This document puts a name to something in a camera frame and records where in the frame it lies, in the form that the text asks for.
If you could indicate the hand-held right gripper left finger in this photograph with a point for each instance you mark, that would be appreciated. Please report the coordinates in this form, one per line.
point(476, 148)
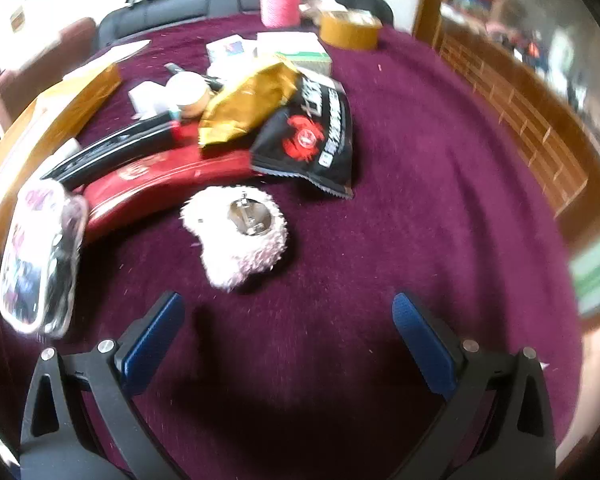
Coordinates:
point(152, 340)

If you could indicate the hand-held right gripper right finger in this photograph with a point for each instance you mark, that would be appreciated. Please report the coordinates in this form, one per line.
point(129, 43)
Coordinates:
point(425, 345)

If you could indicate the pink fluffy case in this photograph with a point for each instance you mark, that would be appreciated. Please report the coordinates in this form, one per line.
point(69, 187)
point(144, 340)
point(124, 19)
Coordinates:
point(240, 260)

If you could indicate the clear pouch pink print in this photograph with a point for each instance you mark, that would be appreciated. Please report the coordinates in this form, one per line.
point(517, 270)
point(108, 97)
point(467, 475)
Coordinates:
point(35, 260)

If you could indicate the red glossy package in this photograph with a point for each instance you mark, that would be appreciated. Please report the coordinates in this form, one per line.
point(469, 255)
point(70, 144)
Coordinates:
point(145, 185)

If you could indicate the black long tube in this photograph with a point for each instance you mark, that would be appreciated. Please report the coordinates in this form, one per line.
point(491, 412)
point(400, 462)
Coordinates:
point(110, 147)

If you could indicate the black snack bag red crab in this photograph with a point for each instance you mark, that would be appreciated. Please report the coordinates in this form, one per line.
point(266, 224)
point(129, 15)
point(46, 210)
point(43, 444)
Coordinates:
point(320, 150)

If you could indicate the gold cardboard box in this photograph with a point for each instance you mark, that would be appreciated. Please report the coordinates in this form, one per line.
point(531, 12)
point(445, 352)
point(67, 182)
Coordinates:
point(70, 110)

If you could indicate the gold snack bag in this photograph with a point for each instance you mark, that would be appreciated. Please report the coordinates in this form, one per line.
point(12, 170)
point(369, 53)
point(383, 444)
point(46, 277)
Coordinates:
point(240, 105)

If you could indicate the green and white box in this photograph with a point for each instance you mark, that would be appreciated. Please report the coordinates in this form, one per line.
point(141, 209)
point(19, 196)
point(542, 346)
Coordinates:
point(300, 47)

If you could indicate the green and white packet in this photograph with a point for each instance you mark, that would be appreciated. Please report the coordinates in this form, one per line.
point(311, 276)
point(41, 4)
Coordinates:
point(597, 280)

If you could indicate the small white carton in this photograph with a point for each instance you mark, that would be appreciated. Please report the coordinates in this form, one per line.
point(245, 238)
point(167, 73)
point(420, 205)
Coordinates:
point(147, 97)

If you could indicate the white jar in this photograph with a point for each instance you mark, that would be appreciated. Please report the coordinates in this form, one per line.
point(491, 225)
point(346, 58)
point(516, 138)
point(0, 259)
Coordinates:
point(187, 90)

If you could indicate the wooden cabinet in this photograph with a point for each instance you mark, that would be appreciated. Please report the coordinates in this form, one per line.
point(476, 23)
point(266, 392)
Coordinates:
point(520, 110)

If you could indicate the white paper sheet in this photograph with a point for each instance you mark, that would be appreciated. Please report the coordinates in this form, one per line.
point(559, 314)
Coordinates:
point(120, 52)

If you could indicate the brown chair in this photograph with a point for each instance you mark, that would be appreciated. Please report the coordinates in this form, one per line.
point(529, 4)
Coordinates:
point(45, 65)

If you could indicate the pile of assorted clutter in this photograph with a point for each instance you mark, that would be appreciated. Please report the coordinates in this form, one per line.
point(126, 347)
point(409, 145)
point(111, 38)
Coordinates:
point(530, 45)

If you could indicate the brown tape roll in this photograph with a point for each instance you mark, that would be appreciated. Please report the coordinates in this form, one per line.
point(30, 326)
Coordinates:
point(350, 35)

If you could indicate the black sofa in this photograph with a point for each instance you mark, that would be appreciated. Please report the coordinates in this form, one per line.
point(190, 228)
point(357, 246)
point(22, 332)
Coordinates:
point(180, 2)

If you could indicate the crumpled white tissues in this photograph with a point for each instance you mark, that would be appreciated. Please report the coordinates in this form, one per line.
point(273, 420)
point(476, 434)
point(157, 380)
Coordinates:
point(330, 2)

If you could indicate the small wall frame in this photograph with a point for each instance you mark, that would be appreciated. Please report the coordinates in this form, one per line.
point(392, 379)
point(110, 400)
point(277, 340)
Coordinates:
point(17, 19)

